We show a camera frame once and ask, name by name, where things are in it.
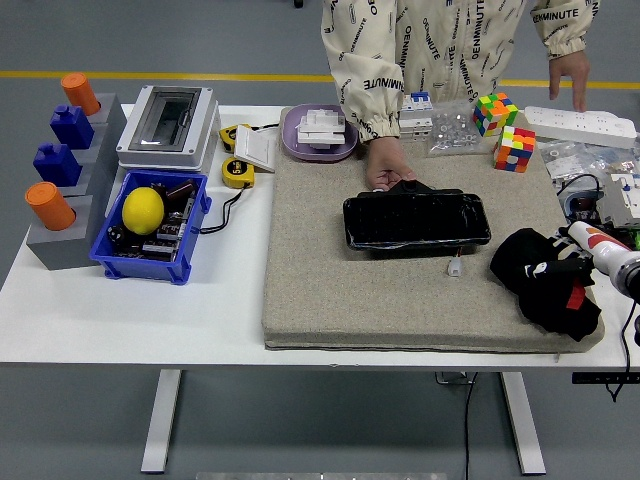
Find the white blue circuit breaker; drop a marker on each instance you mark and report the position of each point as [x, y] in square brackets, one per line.
[420, 102]

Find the orange cylinder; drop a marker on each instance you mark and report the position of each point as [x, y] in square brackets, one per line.
[80, 92]
[49, 206]

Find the clear bag of nuts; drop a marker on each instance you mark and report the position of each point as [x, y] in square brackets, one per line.
[450, 132]

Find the clear bags of washers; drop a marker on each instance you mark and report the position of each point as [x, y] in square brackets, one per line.
[570, 157]

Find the grey-brown mat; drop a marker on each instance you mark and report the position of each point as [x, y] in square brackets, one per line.
[350, 300]

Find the white power strip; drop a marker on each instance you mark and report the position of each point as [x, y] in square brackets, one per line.
[575, 122]

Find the blue block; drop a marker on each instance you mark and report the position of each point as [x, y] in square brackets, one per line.
[56, 165]
[71, 127]

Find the white switch parts stack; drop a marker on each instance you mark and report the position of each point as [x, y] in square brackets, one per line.
[320, 127]

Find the white breaker module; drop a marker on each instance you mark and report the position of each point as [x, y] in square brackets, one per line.
[622, 200]

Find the colourful puzzle cube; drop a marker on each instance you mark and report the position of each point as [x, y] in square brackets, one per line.
[515, 150]
[495, 114]

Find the white table leg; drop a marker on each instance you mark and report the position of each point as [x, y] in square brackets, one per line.
[161, 420]
[524, 425]

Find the person's right forearm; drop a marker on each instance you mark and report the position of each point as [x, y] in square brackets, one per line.
[365, 90]

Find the blue plastic bin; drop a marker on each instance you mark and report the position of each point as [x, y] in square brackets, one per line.
[145, 270]

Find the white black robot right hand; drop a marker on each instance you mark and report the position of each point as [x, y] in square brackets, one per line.
[600, 247]

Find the yellow lemon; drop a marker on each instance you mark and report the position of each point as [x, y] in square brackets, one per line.
[143, 210]

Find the person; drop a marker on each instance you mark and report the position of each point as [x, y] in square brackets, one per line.
[450, 40]

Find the person's left forearm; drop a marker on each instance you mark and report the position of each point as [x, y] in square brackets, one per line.
[565, 25]

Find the yellow tape measure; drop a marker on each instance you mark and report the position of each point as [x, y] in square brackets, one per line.
[235, 172]
[227, 137]

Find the purple tray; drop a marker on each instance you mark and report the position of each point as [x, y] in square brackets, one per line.
[292, 142]

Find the person's right hand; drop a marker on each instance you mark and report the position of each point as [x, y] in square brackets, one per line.
[386, 165]

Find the grey electrical enclosure box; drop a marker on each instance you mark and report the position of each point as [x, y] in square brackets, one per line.
[170, 120]

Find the black rag with red tag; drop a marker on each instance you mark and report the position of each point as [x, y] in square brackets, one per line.
[540, 300]

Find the grey stepped block holder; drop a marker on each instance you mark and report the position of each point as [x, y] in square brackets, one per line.
[60, 255]

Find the person's left hand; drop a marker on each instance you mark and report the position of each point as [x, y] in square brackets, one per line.
[570, 70]

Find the white wall switch plate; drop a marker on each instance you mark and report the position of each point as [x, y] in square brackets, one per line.
[255, 150]

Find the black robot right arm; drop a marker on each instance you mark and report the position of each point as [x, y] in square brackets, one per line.
[632, 275]

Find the metal bracket under table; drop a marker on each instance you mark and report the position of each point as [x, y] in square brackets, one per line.
[452, 378]

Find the black table control box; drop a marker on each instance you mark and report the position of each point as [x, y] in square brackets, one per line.
[600, 378]

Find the clear parts container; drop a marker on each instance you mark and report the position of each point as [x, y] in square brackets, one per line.
[582, 207]

